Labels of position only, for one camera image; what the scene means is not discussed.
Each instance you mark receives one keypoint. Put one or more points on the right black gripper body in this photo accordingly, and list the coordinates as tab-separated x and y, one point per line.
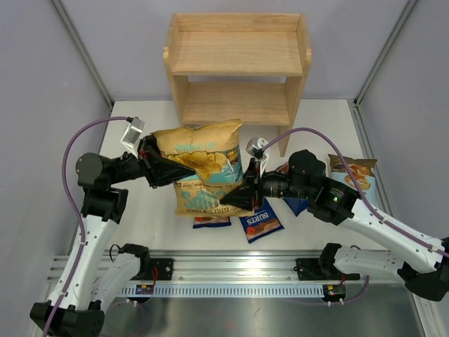
269	184

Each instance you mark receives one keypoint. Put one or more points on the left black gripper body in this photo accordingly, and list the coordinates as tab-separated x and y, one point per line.
145	156

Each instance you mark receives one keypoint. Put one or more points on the large yellow kettle chips bag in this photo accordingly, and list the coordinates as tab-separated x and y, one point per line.
213	152

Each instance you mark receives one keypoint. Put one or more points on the light blue cassava chips bag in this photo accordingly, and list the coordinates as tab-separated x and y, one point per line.
363	171

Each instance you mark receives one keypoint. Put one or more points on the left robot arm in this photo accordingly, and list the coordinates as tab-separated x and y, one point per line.
78	303

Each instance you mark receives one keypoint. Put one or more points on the right blue Burts chips bag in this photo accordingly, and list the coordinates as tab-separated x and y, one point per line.
297	206

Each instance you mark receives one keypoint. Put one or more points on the blue burts chips bag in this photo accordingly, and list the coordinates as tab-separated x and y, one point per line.
211	222
262	223
297	206

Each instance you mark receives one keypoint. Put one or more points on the middle blue Burts chips bag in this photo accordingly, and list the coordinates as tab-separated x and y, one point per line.
262	223

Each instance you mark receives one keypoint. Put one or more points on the left blue Burts chips bag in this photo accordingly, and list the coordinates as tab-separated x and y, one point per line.
211	222

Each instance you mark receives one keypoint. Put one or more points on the wooden two-tier shelf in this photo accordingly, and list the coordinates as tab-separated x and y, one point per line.
247	66

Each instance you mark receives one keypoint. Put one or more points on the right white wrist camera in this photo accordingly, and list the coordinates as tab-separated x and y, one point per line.
255	147

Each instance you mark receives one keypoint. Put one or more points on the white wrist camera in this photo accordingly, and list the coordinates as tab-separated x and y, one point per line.
131	136
255	147

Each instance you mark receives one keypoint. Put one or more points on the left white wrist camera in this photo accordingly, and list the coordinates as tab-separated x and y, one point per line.
131	136

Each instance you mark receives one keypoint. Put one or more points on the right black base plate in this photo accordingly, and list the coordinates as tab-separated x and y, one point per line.
312	269

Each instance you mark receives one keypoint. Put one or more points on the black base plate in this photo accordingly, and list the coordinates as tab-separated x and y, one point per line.
312	269
157	269

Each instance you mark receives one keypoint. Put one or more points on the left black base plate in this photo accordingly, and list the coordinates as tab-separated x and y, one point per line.
157	269

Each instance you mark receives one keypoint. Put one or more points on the left aluminium frame post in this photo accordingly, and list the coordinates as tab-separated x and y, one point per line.
69	26

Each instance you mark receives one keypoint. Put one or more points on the aluminium frame post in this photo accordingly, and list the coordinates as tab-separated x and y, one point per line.
69	26
393	36

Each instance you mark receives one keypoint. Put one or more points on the right aluminium frame post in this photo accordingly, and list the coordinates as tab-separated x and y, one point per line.
393	36

